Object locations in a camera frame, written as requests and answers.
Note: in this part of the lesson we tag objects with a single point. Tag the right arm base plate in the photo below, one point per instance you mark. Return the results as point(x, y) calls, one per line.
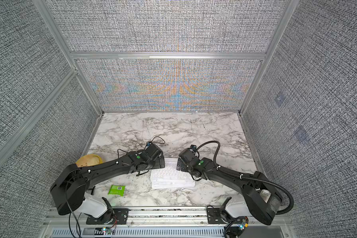
point(215, 215)

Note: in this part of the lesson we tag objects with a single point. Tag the green key keyboard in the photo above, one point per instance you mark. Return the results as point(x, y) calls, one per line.
point(172, 183)

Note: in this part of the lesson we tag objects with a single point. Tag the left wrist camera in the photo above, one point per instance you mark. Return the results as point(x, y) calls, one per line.
point(153, 151)

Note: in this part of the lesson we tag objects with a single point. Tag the aluminium front rail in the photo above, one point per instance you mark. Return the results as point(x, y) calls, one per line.
point(178, 216)

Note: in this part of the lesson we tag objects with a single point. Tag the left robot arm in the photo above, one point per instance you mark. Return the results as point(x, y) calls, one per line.
point(70, 186)

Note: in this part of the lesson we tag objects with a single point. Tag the green snack packet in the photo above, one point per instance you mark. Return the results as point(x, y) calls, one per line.
point(117, 190)

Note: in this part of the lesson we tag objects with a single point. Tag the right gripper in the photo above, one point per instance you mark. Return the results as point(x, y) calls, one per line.
point(182, 166)

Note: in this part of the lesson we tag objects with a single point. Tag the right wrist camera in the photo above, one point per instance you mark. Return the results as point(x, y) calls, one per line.
point(190, 156)

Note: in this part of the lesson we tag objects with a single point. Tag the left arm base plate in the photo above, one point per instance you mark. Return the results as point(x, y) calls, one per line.
point(113, 216)

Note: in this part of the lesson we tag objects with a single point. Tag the white keyboard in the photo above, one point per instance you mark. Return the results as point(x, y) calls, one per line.
point(169, 174)

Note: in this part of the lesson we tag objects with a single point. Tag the yellow bowl with buns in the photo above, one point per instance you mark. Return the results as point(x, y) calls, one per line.
point(89, 160)

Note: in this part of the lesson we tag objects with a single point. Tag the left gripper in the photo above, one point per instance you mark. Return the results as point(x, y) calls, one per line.
point(159, 165)

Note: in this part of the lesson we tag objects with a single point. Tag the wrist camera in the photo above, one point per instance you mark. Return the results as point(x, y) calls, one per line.
point(153, 151)
point(190, 156)

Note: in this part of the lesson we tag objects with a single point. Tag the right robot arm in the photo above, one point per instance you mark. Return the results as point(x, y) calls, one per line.
point(261, 196)

